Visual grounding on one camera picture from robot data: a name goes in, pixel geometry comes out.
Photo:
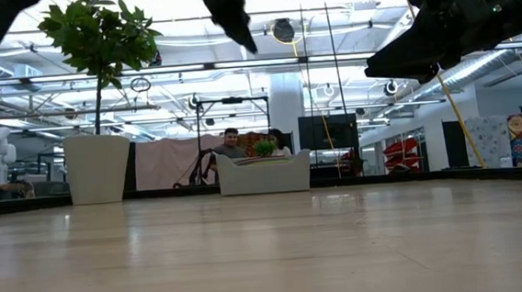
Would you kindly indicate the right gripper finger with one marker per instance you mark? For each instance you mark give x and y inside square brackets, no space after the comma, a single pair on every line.
[411,59]

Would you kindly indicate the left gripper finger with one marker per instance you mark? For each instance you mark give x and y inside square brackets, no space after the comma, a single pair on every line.
[233,14]

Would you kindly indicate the grey plastic basket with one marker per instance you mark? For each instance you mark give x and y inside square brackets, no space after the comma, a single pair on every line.
[263,178]

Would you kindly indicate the red rack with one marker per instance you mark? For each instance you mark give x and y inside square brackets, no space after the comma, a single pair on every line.
[401,147]

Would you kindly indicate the black door panel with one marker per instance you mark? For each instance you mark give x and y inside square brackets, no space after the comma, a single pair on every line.
[455,144]

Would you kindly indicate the white floral cloth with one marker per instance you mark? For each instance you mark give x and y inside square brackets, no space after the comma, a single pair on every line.
[486,139]

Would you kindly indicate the black television screen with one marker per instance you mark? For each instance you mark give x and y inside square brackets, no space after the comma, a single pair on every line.
[329,132]

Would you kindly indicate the patterned red cloth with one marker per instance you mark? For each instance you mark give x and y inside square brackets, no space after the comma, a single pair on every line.
[251,139]

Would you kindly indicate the person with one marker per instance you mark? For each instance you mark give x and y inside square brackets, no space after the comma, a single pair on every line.
[229,148]
[281,147]

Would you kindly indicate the small green bush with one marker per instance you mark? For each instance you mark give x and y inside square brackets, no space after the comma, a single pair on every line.
[265,148]

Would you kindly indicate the green leafy plant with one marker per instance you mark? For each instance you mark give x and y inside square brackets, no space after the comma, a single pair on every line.
[96,33]

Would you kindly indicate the pink cloth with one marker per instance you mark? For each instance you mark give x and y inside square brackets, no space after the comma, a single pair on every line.
[161,164]

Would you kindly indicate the white plant pot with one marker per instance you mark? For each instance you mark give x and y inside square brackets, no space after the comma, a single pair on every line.
[97,171]

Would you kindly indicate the black table frame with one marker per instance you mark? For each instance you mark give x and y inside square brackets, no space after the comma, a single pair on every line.
[383,180]

